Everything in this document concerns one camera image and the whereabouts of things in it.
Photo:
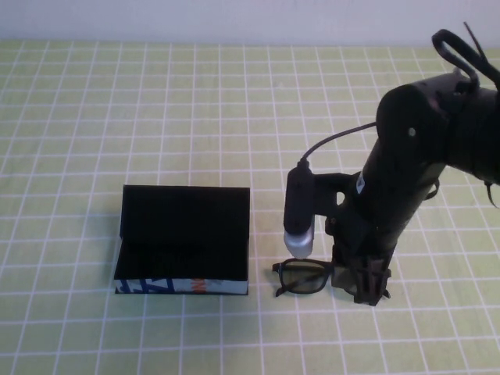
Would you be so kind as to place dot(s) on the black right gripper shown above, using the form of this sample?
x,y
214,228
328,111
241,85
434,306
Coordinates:
x,y
359,238

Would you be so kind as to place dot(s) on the black frame glasses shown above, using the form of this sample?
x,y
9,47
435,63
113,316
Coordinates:
x,y
279,268

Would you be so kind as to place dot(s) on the black glasses case printed side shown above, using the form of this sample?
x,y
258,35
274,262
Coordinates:
x,y
183,218

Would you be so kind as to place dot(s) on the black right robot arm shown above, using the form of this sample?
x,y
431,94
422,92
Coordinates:
x,y
410,156

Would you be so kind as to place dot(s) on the green checkered tablecloth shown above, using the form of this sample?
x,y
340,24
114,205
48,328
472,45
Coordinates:
x,y
156,117

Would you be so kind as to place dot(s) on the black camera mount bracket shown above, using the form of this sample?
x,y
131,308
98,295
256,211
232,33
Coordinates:
x,y
326,187

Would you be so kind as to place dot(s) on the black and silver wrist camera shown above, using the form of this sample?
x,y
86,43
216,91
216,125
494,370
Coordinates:
x,y
297,203

